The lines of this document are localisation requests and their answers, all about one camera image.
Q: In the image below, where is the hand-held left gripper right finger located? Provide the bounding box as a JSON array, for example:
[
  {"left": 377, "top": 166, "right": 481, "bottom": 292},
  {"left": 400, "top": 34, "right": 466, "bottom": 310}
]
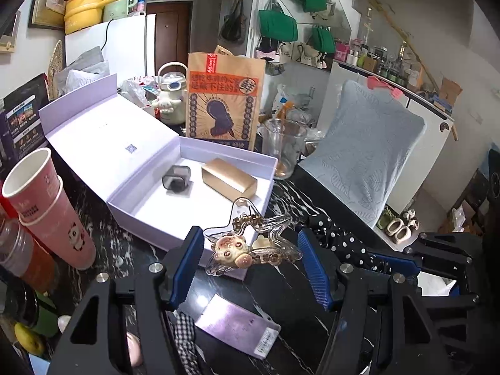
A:
[{"left": 297, "top": 227, "right": 446, "bottom": 375}]

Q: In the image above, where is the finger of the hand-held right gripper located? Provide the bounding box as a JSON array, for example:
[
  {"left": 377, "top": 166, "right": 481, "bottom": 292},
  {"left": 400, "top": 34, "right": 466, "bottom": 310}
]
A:
[
  {"left": 365, "top": 232, "right": 478, "bottom": 282},
  {"left": 420, "top": 283, "right": 482, "bottom": 312}
]

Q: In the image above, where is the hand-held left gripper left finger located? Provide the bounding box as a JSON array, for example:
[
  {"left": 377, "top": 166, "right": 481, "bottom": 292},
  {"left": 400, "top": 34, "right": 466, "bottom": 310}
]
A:
[{"left": 51, "top": 224, "right": 206, "bottom": 375}]

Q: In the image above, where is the polka dot scrunchie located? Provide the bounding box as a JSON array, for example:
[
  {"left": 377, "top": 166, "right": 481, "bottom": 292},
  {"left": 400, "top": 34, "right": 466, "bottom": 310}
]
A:
[{"left": 304, "top": 214, "right": 376, "bottom": 271}]

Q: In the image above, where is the clear star hair clip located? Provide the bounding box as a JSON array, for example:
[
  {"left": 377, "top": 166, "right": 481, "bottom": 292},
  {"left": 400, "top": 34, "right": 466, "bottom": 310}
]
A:
[{"left": 204, "top": 197, "right": 304, "bottom": 279}]

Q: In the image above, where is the small purple box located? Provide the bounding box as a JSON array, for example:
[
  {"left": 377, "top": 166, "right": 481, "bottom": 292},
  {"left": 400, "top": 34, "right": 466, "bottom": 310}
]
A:
[{"left": 194, "top": 296, "right": 282, "bottom": 360}]

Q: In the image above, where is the dark translucent small box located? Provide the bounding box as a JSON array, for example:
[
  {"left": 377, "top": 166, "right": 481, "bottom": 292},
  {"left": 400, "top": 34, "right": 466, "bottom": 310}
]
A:
[{"left": 162, "top": 165, "right": 192, "bottom": 195}]

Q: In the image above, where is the gold rectangular box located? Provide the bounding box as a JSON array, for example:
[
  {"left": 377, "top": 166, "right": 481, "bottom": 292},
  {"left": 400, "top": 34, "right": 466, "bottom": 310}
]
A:
[{"left": 201, "top": 158, "right": 259, "bottom": 201}]

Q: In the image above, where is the pink round compact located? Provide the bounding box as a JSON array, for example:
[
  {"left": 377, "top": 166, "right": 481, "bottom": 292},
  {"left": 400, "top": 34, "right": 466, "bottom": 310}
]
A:
[{"left": 126, "top": 331, "right": 143, "bottom": 368}]

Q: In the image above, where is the lavender gift box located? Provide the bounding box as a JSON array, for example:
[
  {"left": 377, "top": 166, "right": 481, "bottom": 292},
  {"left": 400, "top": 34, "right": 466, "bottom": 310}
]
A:
[{"left": 39, "top": 73, "right": 279, "bottom": 282}]

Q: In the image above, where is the pair of slippers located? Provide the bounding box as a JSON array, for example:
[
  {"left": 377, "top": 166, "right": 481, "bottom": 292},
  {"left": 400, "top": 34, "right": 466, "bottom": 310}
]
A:
[{"left": 377, "top": 208, "right": 419, "bottom": 245}]

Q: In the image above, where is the checkered black white scrunchie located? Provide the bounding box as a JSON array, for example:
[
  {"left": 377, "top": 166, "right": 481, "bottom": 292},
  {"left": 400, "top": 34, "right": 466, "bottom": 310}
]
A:
[{"left": 171, "top": 312, "right": 201, "bottom": 375}]

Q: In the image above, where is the clear glass cup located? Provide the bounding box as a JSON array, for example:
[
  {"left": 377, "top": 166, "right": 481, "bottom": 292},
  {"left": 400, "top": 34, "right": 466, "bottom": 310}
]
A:
[{"left": 261, "top": 118, "right": 309, "bottom": 181}]

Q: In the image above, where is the pink panda paper cup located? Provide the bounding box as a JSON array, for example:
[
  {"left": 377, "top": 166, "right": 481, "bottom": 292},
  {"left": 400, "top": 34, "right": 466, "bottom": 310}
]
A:
[{"left": 19, "top": 176, "right": 97, "bottom": 270}]

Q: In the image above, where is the orange label plastic jar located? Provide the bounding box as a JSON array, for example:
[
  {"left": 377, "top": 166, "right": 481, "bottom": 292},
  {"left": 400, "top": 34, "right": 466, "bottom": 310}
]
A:
[{"left": 0, "top": 217, "right": 60, "bottom": 294}]

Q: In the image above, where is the green label dark jar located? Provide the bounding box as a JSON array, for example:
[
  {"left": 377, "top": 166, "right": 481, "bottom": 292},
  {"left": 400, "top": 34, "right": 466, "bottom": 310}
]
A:
[{"left": 0, "top": 281, "right": 60, "bottom": 339}]

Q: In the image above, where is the brown printed paper bag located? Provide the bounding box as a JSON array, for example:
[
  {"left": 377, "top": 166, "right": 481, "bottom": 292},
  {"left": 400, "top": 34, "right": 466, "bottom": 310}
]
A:
[{"left": 187, "top": 45, "right": 267, "bottom": 151}]

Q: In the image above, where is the cream water bottle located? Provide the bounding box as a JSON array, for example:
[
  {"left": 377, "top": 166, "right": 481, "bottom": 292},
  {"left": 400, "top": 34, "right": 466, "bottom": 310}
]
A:
[{"left": 152, "top": 62, "right": 188, "bottom": 126}]

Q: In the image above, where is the yellow green pear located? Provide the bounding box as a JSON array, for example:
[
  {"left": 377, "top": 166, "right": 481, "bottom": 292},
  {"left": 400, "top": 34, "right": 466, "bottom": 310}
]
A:
[{"left": 14, "top": 322, "right": 46, "bottom": 356}]

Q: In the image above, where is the cardboard box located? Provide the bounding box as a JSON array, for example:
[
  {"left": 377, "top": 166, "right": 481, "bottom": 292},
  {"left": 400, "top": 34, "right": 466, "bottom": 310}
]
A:
[{"left": 433, "top": 77, "right": 464, "bottom": 115}]

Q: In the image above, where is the white plastic bag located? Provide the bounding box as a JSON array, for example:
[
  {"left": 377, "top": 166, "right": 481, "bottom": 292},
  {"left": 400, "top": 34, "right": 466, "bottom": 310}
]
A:
[{"left": 120, "top": 75, "right": 158, "bottom": 109}]

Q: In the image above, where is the red canister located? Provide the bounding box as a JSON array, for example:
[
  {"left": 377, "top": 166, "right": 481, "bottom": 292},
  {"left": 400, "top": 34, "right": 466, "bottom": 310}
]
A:
[{"left": 0, "top": 191, "right": 17, "bottom": 221}]

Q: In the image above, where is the row of bottles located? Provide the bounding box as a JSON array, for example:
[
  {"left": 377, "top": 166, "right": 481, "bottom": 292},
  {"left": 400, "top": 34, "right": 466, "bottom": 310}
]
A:
[{"left": 335, "top": 38, "right": 432, "bottom": 87}]

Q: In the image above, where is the bamboo pole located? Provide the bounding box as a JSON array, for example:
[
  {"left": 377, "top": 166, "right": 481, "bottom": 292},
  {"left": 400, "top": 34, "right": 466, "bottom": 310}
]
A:
[{"left": 366, "top": 0, "right": 458, "bottom": 142}]

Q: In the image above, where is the dark printed packet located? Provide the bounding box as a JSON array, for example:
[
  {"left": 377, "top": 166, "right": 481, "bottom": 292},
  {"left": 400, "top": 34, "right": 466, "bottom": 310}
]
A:
[{"left": 0, "top": 73, "right": 50, "bottom": 162}]

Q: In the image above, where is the grey plastic bag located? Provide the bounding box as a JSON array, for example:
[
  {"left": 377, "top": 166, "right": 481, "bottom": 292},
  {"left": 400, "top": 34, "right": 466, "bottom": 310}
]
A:
[{"left": 54, "top": 46, "right": 111, "bottom": 95}]

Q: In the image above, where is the brown door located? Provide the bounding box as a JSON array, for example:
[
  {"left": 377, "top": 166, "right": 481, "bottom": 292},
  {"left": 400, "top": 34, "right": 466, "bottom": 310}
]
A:
[{"left": 146, "top": 2, "right": 194, "bottom": 76}]

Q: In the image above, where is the white refrigerator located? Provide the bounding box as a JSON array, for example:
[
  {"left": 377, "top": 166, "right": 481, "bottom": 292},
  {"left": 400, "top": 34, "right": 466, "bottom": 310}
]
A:
[{"left": 64, "top": 13, "right": 158, "bottom": 78}]

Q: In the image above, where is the woven fan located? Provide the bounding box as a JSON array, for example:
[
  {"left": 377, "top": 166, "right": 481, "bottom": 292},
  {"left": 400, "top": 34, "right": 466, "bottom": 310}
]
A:
[{"left": 48, "top": 41, "right": 65, "bottom": 99}]

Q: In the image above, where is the dark hanging bag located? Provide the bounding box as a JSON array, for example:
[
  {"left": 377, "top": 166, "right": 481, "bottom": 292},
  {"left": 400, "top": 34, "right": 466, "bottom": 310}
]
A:
[{"left": 218, "top": 0, "right": 248, "bottom": 44}]

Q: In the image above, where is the light green kettle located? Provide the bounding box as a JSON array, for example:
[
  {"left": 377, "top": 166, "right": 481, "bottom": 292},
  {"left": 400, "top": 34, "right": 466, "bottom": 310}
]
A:
[{"left": 102, "top": 0, "right": 141, "bottom": 23}]

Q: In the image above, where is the yellow pot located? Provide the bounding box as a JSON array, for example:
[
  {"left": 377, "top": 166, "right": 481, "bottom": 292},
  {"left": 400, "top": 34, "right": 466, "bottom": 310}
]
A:
[{"left": 63, "top": 0, "right": 107, "bottom": 35}]

